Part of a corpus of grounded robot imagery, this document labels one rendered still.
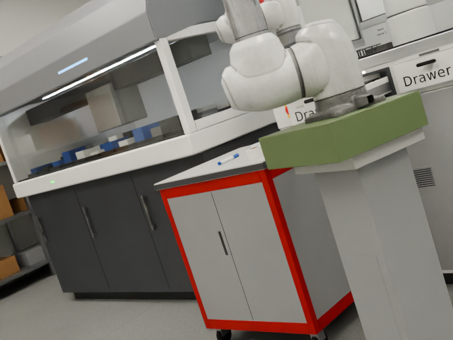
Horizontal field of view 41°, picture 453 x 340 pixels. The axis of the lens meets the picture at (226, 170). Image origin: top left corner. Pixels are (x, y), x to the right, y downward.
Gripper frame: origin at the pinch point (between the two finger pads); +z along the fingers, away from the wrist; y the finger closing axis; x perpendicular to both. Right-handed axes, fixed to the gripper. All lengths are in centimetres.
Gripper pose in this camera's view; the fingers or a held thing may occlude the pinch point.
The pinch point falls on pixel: (310, 100)
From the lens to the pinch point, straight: 217.6
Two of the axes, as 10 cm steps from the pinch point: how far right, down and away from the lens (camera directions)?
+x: -7.0, 1.5, 7.0
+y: 6.5, -2.9, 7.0
